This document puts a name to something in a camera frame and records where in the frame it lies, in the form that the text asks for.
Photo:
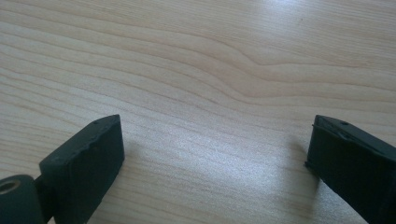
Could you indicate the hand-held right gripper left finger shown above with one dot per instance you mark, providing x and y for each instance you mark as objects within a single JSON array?
[{"x": 82, "y": 168}]

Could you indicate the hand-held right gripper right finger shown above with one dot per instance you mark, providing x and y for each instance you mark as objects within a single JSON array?
[{"x": 355, "y": 168}]

